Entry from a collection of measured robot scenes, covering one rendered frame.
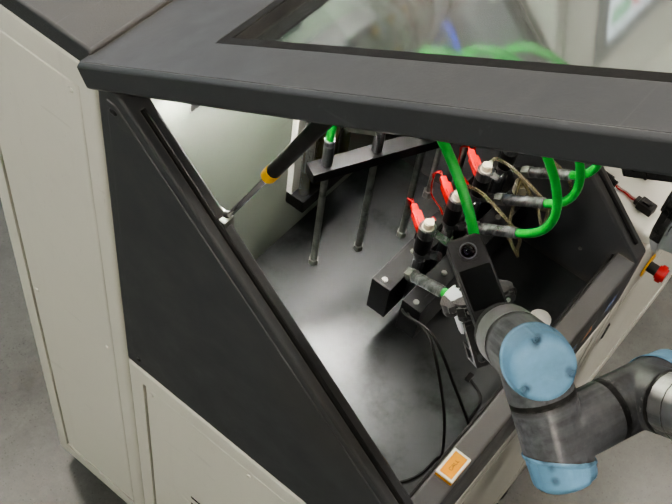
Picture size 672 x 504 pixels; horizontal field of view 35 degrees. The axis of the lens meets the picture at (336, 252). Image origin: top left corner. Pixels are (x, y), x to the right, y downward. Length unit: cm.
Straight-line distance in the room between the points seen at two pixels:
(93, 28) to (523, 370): 64
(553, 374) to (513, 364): 4
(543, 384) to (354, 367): 72
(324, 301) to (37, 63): 71
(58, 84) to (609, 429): 79
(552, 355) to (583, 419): 10
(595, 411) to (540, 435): 7
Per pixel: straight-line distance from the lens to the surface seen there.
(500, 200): 176
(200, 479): 203
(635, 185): 200
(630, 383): 125
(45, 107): 150
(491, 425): 168
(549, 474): 121
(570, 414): 119
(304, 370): 144
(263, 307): 140
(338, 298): 190
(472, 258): 131
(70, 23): 135
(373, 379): 182
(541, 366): 114
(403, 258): 178
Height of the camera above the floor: 240
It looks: 53 degrees down
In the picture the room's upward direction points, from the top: 9 degrees clockwise
